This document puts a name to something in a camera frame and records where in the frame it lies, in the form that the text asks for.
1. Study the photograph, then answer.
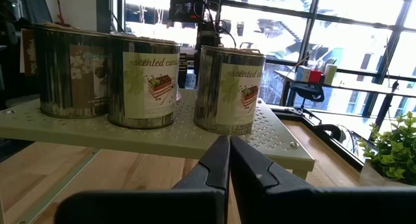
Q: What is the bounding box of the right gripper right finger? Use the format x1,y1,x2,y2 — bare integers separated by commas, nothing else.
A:
229,136,416,224

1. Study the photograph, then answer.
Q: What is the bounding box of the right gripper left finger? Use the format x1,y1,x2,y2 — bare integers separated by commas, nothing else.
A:
54,134,231,224

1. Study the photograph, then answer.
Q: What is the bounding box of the silver tin scented candle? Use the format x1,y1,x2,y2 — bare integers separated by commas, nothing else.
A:
107,34,181,130
194,45,267,136

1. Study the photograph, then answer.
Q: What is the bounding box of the tin candle with brown tag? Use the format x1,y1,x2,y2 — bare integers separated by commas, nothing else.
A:
19,21,110,119

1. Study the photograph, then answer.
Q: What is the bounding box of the green perforated metal shelf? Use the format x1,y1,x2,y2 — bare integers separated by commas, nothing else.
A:
0,87,316,224

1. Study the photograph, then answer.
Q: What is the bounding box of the black floor fan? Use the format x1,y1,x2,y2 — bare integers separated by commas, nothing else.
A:
337,125,360,155

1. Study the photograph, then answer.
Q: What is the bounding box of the black office chair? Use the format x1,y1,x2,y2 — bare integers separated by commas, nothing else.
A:
289,82,326,113

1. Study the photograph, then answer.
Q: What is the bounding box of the blue and white box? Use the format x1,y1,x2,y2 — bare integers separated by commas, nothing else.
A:
295,65,312,82

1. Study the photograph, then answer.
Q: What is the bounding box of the small red box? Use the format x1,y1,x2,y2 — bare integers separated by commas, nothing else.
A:
307,70,324,84

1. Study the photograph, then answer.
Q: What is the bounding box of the white cylinder container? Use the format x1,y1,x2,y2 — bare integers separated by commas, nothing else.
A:
324,64,339,86

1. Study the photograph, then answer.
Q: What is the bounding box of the small potted green plant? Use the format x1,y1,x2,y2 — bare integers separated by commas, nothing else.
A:
359,111,416,186

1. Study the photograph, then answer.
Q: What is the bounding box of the white window desk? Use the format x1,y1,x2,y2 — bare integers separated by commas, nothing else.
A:
274,69,416,99

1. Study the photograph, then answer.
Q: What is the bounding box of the black curved bracket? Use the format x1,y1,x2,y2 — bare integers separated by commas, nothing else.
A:
312,123,345,143

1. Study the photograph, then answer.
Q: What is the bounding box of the black aluminium table frame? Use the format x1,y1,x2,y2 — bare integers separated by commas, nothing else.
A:
271,105,367,173

